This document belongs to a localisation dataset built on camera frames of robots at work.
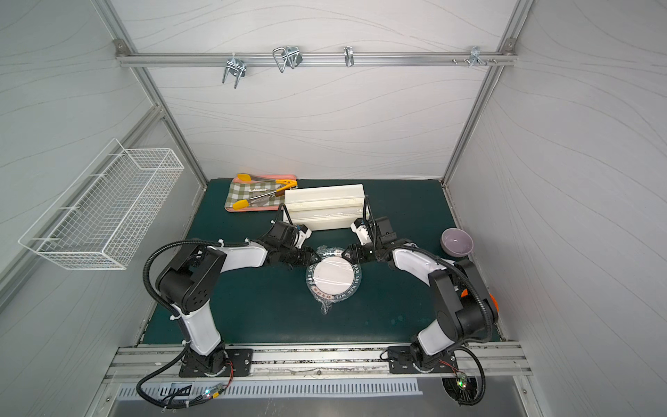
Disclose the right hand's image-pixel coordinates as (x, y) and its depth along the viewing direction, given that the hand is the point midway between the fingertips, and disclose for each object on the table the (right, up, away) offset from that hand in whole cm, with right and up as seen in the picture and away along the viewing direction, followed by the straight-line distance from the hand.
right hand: (350, 251), depth 90 cm
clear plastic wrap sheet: (-8, -16, -7) cm, 20 cm away
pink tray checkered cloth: (-40, +21, +22) cm, 50 cm away
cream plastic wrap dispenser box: (-9, +15, +10) cm, 21 cm away
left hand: (-12, -4, +2) cm, 13 cm away
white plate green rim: (-6, -9, 0) cm, 11 cm away
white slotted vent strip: (-13, -34, -20) cm, 41 cm away
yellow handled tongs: (-28, +26, +26) cm, 46 cm away
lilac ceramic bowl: (+41, +2, +7) cm, 42 cm away
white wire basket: (-65, +11, -23) cm, 70 cm away
